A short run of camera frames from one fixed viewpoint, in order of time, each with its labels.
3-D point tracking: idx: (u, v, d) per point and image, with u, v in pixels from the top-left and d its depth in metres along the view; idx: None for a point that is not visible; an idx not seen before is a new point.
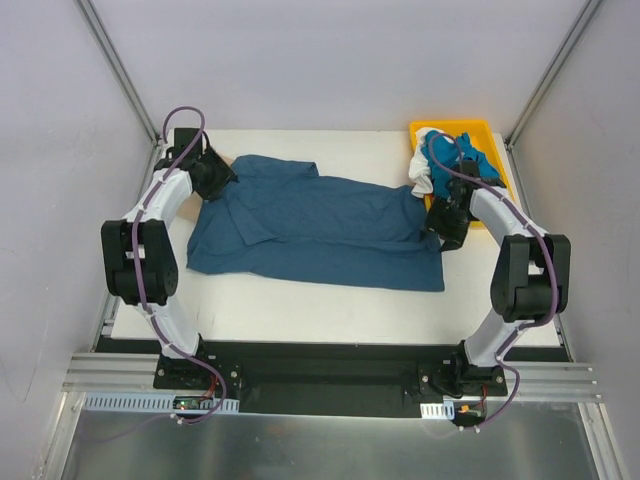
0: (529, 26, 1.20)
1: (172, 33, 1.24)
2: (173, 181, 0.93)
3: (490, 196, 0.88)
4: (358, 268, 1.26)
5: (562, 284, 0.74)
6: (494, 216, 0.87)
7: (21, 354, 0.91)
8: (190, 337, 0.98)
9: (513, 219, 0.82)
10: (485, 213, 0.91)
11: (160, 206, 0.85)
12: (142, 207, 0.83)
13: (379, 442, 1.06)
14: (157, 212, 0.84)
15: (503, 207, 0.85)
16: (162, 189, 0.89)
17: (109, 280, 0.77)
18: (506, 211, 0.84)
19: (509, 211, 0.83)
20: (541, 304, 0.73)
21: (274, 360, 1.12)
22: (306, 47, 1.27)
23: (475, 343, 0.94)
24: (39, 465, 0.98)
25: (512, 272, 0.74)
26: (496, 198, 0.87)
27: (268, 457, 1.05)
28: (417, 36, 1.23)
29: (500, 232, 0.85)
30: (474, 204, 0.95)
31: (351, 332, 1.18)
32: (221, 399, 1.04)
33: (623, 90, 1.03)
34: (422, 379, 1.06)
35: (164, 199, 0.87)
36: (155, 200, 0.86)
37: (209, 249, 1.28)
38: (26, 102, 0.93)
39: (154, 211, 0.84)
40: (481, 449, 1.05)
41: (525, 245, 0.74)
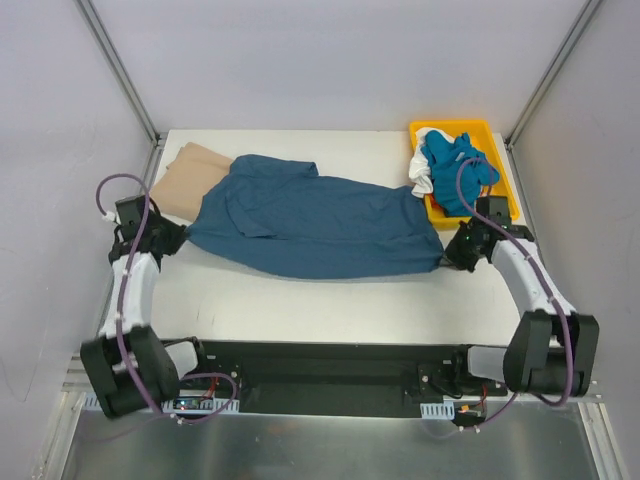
0: (528, 26, 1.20)
1: (173, 34, 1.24)
2: (139, 270, 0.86)
3: (514, 250, 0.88)
4: (357, 261, 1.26)
5: (584, 371, 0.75)
6: (518, 278, 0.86)
7: (21, 354, 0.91)
8: (188, 355, 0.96)
9: (538, 288, 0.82)
10: (506, 263, 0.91)
11: (137, 303, 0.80)
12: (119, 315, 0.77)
13: (379, 442, 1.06)
14: (135, 315, 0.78)
15: (528, 270, 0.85)
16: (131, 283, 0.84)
17: (107, 406, 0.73)
18: (531, 279, 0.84)
19: (535, 277, 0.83)
20: (554, 382, 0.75)
21: (275, 360, 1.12)
22: (307, 48, 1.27)
23: (475, 358, 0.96)
24: (39, 464, 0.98)
25: (530, 353, 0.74)
26: (522, 256, 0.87)
27: (267, 457, 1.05)
28: (418, 37, 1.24)
29: (521, 295, 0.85)
30: (497, 254, 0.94)
31: (352, 333, 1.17)
32: (232, 398, 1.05)
33: (623, 90, 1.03)
34: (422, 379, 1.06)
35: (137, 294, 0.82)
36: (129, 300, 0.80)
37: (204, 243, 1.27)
38: (25, 102, 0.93)
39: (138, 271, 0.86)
40: (481, 448, 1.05)
41: (547, 327, 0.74)
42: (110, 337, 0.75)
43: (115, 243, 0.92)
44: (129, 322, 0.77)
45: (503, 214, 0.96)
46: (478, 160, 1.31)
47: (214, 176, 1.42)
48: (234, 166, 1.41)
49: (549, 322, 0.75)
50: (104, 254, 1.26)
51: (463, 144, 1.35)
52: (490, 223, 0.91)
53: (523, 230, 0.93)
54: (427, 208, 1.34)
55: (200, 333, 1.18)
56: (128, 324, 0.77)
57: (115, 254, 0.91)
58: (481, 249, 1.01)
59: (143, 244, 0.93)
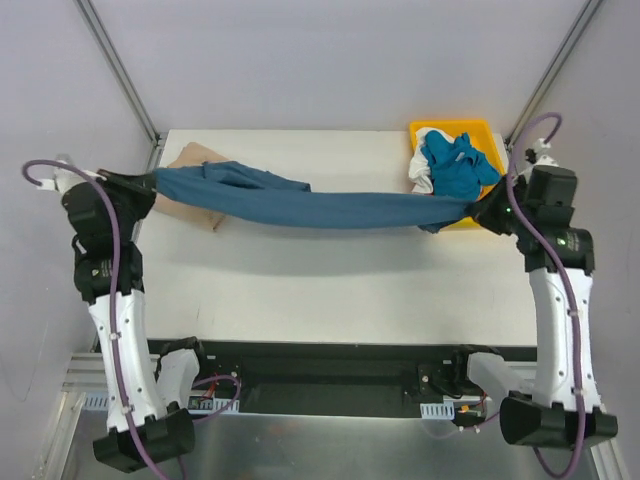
0: (528, 27, 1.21)
1: (173, 33, 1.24)
2: (129, 326, 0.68)
3: (559, 294, 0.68)
4: (388, 204, 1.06)
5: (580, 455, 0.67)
6: (548, 335, 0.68)
7: (22, 353, 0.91)
8: (192, 365, 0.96)
9: (565, 366, 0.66)
10: (541, 299, 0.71)
11: (142, 384, 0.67)
12: (125, 405, 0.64)
13: (380, 442, 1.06)
14: (143, 398, 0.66)
15: (564, 331, 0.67)
16: (124, 346, 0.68)
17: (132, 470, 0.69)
18: (563, 347, 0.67)
19: (568, 352, 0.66)
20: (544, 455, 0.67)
21: (275, 360, 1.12)
22: (307, 47, 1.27)
23: (473, 366, 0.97)
24: (39, 465, 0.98)
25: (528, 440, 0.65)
26: (564, 309, 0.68)
27: (267, 457, 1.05)
28: (418, 36, 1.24)
29: (541, 356, 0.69)
30: (533, 271, 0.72)
31: (352, 332, 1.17)
32: (232, 399, 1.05)
33: (623, 89, 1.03)
34: (422, 379, 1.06)
35: (140, 369, 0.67)
36: (129, 376, 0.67)
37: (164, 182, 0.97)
38: (25, 102, 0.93)
39: (129, 331, 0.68)
40: (481, 448, 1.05)
41: (559, 423, 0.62)
42: (121, 431, 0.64)
43: (83, 275, 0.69)
44: (139, 411, 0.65)
45: (564, 205, 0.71)
46: (478, 160, 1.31)
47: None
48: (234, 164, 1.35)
49: (562, 418, 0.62)
50: None
51: (463, 144, 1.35)
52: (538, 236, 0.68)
53: (582, 250, 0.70)
54: None
55: (199, 333, 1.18)
56: (138, 415, 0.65)
57: (89, 292, 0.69)
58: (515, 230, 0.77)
59: (122, 275, 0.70)
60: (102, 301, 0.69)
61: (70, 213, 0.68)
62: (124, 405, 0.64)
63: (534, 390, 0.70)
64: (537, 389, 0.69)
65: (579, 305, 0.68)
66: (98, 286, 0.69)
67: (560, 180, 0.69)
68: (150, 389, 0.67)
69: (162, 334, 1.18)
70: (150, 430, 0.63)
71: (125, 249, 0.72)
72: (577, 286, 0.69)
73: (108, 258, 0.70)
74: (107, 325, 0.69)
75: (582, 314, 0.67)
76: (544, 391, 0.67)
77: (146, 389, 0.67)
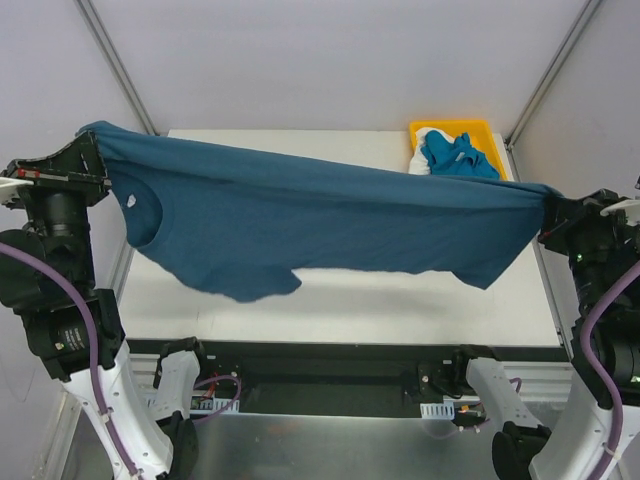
0: (528, 26, 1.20)
1: (172, 33, 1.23)
2: (119, 400, 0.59)
3: (600, 427, 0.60)
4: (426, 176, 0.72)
5: None
6: (571, 449, 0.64)
7: (22, 353, 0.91)
8: (192, 366, 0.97)
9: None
10: (581, 407, 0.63)
11: (146, 448, 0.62)
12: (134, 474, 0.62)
13: (378, 441, 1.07)
14: (151, 462, 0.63)
15: (591, 456, 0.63)
16: (117, 419, 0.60)
17: None
18: (582, 467, 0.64)
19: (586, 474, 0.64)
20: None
21: (274, 359, 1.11)
22: (306, 47, 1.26)
23: (471, 372, 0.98)
24: (39, 464, 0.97)
25: None
26: (604, 445, 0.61)
27: (267, 457, 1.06)
28: (417, 36, 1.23)
29: (554, 447, 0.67)
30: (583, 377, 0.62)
31: (349, 333, 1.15)
32: (233, 399, 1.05)
33: (623, 90, 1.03)
34: (422, 379, 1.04)
35: (139, 433, 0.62)
36: (130, 445, 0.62)
37: (121, 153, 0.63)
38: (25, 102, 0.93)
39: (119, 403, 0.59)
40: (479, 448, 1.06)
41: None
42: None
43: (43, 352, 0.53)
44: (149, 471, 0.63)
45: None
46: (478, 160, 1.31)
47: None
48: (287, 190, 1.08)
49: None
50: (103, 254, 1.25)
51: (462, 144, 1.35)
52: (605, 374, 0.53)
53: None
54: None
55: (199, 333, 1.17)
56: (148, 474, 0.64)
57: (58, 369, 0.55)
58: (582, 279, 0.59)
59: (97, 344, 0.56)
60: (81, 376, 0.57)
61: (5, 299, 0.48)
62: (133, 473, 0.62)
63: (533, 461, 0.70)
64: (536, 466, 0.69)
65: (620, 445, 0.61)
66: (68, 356, 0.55)
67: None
68: (154, 449, 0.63)
69: (162, 335, 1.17)
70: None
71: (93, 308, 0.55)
72: (628, 429, 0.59)
73: (72, 324, 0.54)
74: (92, 400, 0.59)
75: (617, 456, 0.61)
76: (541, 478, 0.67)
77: (153, 452, 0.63)
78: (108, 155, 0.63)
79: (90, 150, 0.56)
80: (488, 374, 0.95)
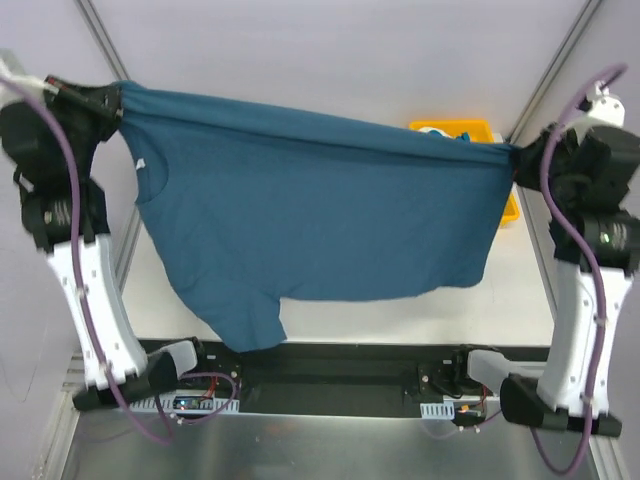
0: (529, 26, 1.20)
1: (172, 34, 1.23)
2: (99, 280, 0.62)
3: (587, 297, 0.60)
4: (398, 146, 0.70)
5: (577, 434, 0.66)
6: (567, 334, 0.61)
7: (22, 354, 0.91)
8: (187, 349, 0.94)
9: (579, 373, 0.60)
10: (565, 289, 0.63)
11: (119, 340, 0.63)
12: (103, 364, 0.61)
13: (379, 442, 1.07)
14: (121, 354, 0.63)
15: (587, 332, 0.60)
16: (94, 303, 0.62)
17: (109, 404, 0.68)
18: (581, 350, 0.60)
19: (586, 356, 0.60)
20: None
21: (275, 363, 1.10)
22: (307, 48, 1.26)
23: (476, 361, 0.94)
24: (39, 464, 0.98)
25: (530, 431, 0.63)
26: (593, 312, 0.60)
27: (267, 457, 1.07)
28: (418, 36, 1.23)
29: (553, 351, 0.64)
30: (563, 262, 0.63)
31: (351, 332, 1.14)
32: (232, 398, 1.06)
33: (624, 91, 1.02)
34: (422, 379, 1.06)
35: (114, 322, 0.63)
36: (101, 332, 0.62)
37: (144, 105, 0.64)
38: None
39: (99, 286, 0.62)
40: (480, 448, 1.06)
41: (562, 424, 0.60)
42: (101, 386, 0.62)
43: (33, 219, 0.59)
44: (118, 366, 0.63)
45: (619, 184, 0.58)
46: None
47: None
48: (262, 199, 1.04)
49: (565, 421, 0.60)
50: None
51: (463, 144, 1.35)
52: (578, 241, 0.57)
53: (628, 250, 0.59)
54: None
55: (200, 334, 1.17)
56: (118, 371, 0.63)
57: (44, 240, 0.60)
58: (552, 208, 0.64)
59: (83, 218, 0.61)
60: (62, 251, 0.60)
61: (8, 147, 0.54)
62: (101, 362, 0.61)
63: (538, 383, 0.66)
64: (541, 385, 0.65)
65: (609, 312, 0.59)
66: (55, 231, 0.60)
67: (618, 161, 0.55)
68: (127, 343, 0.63)
69: (162, 334, 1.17)
70: (132, 387, 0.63)
71: (83, 188, 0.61)
72: (608, 290, 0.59)
73: (62, 197, 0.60)
74: (71, 278, 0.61)
75: (610, 324, 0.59)
76: (549, 390, 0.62)
77: (124, 345, 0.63)
78: (130, 108, 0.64)
79: (114, 94, 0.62)
80: (490, 358, 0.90)
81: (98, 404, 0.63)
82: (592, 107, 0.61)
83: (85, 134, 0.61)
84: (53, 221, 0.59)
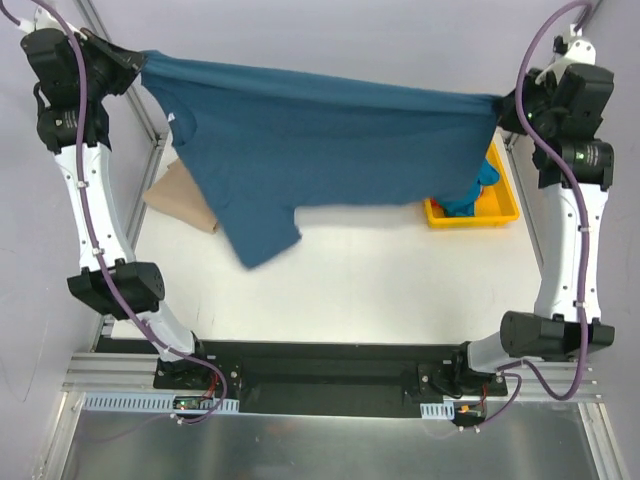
0: (528, 26, 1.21)
1: (172, 33, 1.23)
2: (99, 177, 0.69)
3: (571, 210, 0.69)
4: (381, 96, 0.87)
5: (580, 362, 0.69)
6: (556, 248, 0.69)
7: (22, 353, 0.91)
8: (186, 336, 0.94)
9: (572, 280, 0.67)
10: (552, 209, 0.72)
11: (112, 231, 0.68)
12: (96, 247, 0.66)
13: (379, 442, 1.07)
14: (113, 243, 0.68)
15: (574, 240, 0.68)
16: (93, 198, 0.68)
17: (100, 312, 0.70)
18: (570, 256, 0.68)
19: (575, 264, 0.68)
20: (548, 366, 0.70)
21: (276, 364, 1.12)
22: (307, 47, 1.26)
23: (476, 351, 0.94)
24: (39, 464, 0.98)
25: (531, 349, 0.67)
26: (576, 222, 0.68)
27: (267, 457, 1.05)
28: (417, 37, 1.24)
29: (546, 267, 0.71)
30: (547, 186, 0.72)
31: (350, 331, 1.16)
32: (221, 398, 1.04)
33: (623, 89, 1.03)
34: (422, 379, 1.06)
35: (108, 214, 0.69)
36: (97, 222, 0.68)
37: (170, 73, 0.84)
38: (25, 102, 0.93)
39: (98, 183, 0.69)
40: (481, 448, 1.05)
41: (560, 333, 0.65)
42: (93, 271, 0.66)
43: (46, 125, 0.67)
44: (110, 254, 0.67)
45: (593, 115, 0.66)
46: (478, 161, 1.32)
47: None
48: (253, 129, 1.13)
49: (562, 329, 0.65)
50: None
51: None
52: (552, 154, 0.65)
53: (602, 167, 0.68)
54: (427, 208, 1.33)
55: (200, 333, 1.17)
56: (109, 257, 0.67)
57: (53, 141, 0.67)
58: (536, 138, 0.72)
59: (88, 126, 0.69)
60: (68, 151, 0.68)
61: (30, 54, 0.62)
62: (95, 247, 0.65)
63: (535, 304, 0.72)
64: (539, 302, 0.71)
65: (591, 222, 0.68)
66: (63, 137, 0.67)
67: (594, 91, 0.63)
68: (119, 237, 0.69)
69: None
70: (123, 273, 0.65)
71: (90, 103, 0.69)
72: (589, 204, 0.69)
73: (73, 108, 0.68)
74: (74, 174, 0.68)
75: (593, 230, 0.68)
76: (546, 303, 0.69)
77: (116, 236, 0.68)
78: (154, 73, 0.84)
79: (140, 60, 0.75)
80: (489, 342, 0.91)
81: (87, 282, 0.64)
82: (568, 50, 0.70)
83: (99, 75, 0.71)
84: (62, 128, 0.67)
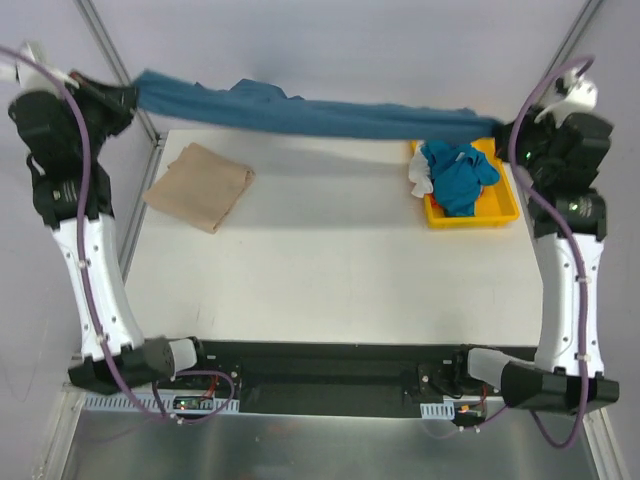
0: (528, 26, 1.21)
1: (172, 33, 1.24)
2: (101, 253, 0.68)
3: (567, 260, 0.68)
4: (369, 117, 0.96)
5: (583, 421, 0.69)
6: (554, 300, 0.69)
7: (22, 353, 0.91)
8: (187, 354, 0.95)
9: (572, 334, 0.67)
10: (548, 259, 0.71)
11: (117, 314, 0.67)
12: (100, 335, 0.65)
13: (380, 441, 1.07)
14: (118, 329, 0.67)
15: (574, 293, 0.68)
16: (94, 276, 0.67)
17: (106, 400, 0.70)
18: (569, 313, 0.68)
19: (574, 317, 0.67)
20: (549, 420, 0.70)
21: (276, 362, 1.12)
22: (307, 47, 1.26)
23: (477, 360, 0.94)
24: (39, 464, 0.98)
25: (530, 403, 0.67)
26: (574, 272, 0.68)
27: (267, 457, 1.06)
28: (417, 37, 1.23)
29: (548, 319, 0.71)
30: (542, 236, 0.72)
31: (352, 332, 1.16)
32: (230, 398, 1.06)
33: (623, 89, 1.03)
34: (422, 379, 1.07)
35: (110, 290, 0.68)
36: (101, 305, 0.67)
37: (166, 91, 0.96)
38: None
39: (98, 256, 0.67)
40: (481, 448, 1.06)
41: (561, 388, 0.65)
42: (97, 360, 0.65)
43: (44, 200, 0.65)
44: (115, 339, 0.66)
45: (589, 170, 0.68)
46: (478, 160, 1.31)
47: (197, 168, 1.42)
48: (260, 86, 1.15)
49: (563, 385, 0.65)
50: None
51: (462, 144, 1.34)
52: (544, 205, 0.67)
53: (596, 216, 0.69)
54: (427, 208, 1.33)
55: (200, 333, 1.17)
56: (113, 344, 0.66)
57: (51, 217, 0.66)
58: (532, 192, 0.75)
59: (90, 199, 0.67)
60: (68, 226, 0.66)
61: (22, 128, 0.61)
62: (99, 334, 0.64)
63: (537, 356, 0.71)
64: (540, 356, 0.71)
65: (588, 272, 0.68)
66: (61, 209, 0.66)
67: (591, 147, 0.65)
68: (125, 322, 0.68)
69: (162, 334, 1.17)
70: (128, 358, 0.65)
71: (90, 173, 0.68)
72: (585, 254, 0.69)
73: (71, 180, 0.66)
74: (74, 251, 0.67)
75: (591, 280, 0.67)
76: (548, 356, 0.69)
77: (121, 319, 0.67)
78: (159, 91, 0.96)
79: (129, 96, 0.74)
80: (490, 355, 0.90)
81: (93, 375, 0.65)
82: (569, 92, 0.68)
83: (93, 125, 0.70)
84: (62, 204, 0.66)
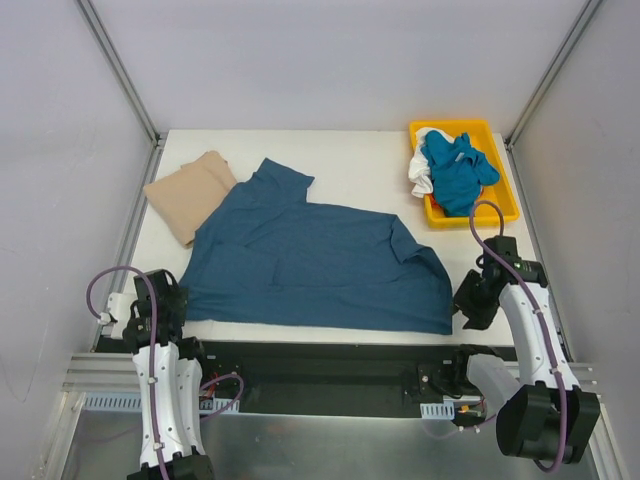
0: (528, 26, 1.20)
1: (172, 32, 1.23)
2: (164, 374, 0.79)
3: (525, 300, 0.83)
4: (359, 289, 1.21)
5: (578, 445, 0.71)
6: (523, 335, 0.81)
7: (21, 354, 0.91)
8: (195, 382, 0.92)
9: (543, 354, 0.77)
10: (511, 313, 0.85)
11: (171, 424, 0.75)
12: (157, 442, 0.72)
13: (380, 442, 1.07)
14: (172, 437, 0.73)
15: (536, 321, 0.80)
16: (160, 392, 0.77)
17: None
18: (538, 339, 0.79)
19: (542, 340, 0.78)
20: (545, 454, 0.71)
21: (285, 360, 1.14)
22: (307, 46, 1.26)
23: (477, 368, 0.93)
24: (39, 464, 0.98)
25: (522, 428, 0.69)
26: (532, 307, 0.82)
27: (267, 457, 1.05)
28: (417, 36, 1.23)
29: (521, 353, 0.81)
30: (503, 294, 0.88)
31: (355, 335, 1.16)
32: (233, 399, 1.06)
33: (623, 89, 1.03)
34: (422, 379, 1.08)
35: (168, 409, 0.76)
36: (162, 417, 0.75)
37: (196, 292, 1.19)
38: (25, 102, 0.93)
39: (163, 374, 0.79)
40: (481, 448, 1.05)
41: (547, 403, 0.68)
42: (152, 466, 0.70)
43: (130, 331, 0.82)
44: (168, 448, 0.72)
45: (512, 252, 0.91)
46: (478, 160, 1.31)
47: (213, 192, 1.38)
48: (259, 212, 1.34)
49: (548, 399, 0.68)
50: (101, 254, 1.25)
51: (463, 144, 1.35)
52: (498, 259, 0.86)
53: (536, 270, 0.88)
54: (427, 207, 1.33)
55: (199, 333, 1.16)
56: (168, 452, 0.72)
57: (133, 344, 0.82)
58: (490, 285, 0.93)
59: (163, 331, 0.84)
60: (144, 352, 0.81)
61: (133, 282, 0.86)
62: (155, 441, 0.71)
63: (520, 384, 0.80)
64: (524, 382, 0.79)
65: (542, 306, 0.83)
66: (142, 337, 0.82)
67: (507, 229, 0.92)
68: (178, 431, 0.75)
69: None
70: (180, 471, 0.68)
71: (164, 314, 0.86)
72: (539, 296, 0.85)
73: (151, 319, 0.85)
74: (146, 371, 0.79)
75: (545, 311, 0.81)
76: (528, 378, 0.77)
77: (175, 429, 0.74)
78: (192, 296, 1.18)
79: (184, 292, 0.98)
80: (485, 366, 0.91)
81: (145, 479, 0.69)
82: None
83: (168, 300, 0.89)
84: (144, 334, 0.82)
